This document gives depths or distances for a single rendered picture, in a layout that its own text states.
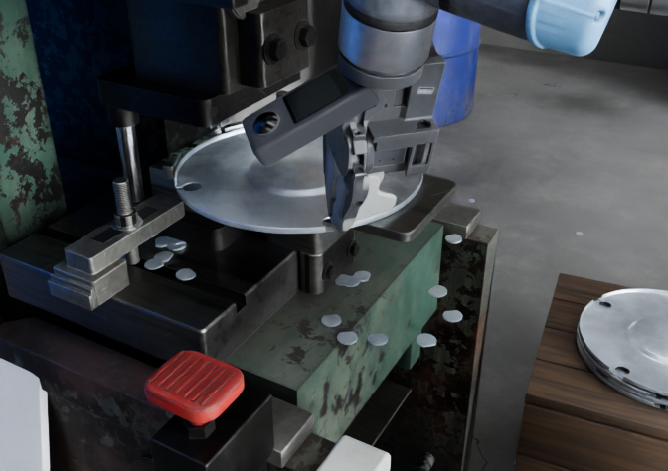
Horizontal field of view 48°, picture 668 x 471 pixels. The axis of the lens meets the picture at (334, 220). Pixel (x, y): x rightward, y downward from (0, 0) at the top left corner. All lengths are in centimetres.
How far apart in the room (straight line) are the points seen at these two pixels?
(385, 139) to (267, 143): 10
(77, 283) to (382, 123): 36
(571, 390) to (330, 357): 55
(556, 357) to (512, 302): 74
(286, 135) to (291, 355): 28
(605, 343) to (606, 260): 100
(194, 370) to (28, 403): 38
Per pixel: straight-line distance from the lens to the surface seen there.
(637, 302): 146
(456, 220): 108
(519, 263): 223
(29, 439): 100
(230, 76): 81
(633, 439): 127
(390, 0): 56
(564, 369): 131
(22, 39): 94
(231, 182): 86
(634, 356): 132
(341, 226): 73
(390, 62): 59
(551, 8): 52
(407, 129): 65
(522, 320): 200
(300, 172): 87
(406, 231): 77
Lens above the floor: 116
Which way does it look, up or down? 29 degrees down
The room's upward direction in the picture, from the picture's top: straight up
